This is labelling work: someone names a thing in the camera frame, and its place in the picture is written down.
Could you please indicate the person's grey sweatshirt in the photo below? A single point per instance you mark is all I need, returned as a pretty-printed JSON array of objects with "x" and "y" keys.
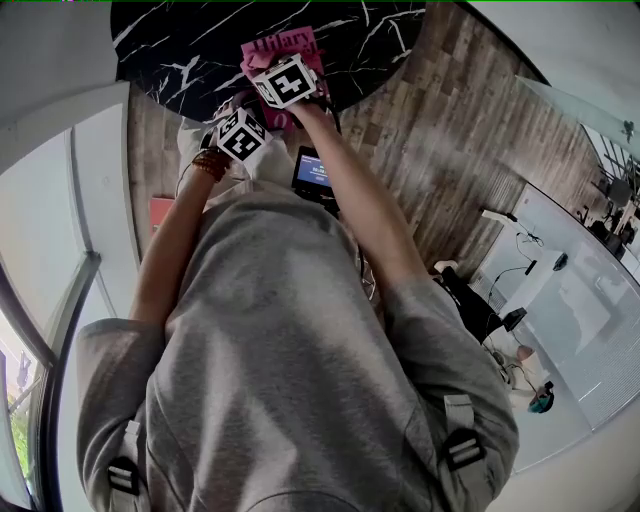
[{"x": 300, "y": 350}]

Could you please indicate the black computer mouse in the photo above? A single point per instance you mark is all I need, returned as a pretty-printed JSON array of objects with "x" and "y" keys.
[{"x": 561, "y": 261}]

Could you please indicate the teal black headset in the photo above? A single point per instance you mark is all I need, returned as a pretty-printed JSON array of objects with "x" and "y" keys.
[{"x": 542, "y": 402}]

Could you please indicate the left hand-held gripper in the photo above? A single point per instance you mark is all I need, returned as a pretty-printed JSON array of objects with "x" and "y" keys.
[{"x": 242, "y": 137}]

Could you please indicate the black railing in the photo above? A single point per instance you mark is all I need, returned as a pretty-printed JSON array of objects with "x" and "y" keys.
[{"x": 607, "y": 155}]

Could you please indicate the red book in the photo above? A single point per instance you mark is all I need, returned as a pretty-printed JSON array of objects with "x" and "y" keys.
[{"x": 161, "y": 215}]

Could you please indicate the small black monitor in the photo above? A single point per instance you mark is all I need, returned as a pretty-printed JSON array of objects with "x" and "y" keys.
[{"x": 312, "y": 172}]

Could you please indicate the black marble round table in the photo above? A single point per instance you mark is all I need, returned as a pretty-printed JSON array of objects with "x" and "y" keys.
[{"x": 175, "y": 50}]

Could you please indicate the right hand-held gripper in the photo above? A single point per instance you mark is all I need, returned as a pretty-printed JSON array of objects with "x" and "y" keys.
[{"x": 287, "y": 82}]

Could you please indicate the frosted glass door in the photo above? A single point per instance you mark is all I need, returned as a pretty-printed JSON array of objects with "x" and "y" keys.
[{"x": 575, "y": 105}]

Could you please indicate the person's left forearm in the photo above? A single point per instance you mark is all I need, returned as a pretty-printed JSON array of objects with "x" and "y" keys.
[{"x": 170, "y": 240}]

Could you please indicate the black window frame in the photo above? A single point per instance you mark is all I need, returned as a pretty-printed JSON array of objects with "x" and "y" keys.
[{"x": 50, "y": 425}]

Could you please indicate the pink book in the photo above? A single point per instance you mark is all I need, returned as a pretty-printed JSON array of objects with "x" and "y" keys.
[{"x": 300, "y": 42}]

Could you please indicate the white desk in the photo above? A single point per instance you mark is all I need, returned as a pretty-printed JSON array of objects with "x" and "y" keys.
[{"x": 565, "y": 310}]

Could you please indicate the small black desk device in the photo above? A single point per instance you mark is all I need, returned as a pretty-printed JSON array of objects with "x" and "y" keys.
[{"x": 530, "y": 267}]

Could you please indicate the pink cloth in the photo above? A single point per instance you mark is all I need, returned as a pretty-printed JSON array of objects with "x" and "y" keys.
[{"x": 252, "y": 62}]

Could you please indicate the person's right forearm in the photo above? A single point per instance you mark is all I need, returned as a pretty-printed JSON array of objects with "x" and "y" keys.
[{"x": 350, "y": 200}]

